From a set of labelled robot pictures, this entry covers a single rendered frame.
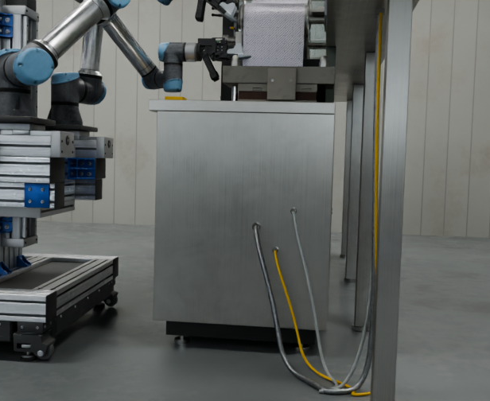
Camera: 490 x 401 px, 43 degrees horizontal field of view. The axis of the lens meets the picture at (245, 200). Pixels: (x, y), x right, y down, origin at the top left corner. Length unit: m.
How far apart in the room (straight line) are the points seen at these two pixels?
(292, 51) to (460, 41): 4.14
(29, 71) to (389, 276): 1.30
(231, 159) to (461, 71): 4.48
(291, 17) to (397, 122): 0.94
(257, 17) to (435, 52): 4.07
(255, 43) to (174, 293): 1.01
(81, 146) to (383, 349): 1.56
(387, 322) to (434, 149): 4.70
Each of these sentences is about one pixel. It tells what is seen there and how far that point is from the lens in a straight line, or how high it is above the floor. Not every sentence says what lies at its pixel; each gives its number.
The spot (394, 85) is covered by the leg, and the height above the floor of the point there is 0.90.
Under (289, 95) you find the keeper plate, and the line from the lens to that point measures 2.23.
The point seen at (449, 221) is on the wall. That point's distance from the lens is 6.40.
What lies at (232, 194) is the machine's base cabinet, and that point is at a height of 0.57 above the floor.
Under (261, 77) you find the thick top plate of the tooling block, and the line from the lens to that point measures 2.26.
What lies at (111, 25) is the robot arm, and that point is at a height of 1.19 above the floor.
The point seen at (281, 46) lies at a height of 1.13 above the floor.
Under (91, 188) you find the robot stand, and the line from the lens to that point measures 2.70.
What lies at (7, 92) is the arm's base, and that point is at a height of 0.90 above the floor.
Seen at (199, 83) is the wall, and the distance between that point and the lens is 6.30.
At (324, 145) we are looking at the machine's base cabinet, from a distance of 2.17.
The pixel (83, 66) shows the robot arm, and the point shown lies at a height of 1.08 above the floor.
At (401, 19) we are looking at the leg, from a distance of 1.71.
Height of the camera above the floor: 0.70
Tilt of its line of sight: 4 degrees down
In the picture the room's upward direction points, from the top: 2 degrees clockwise
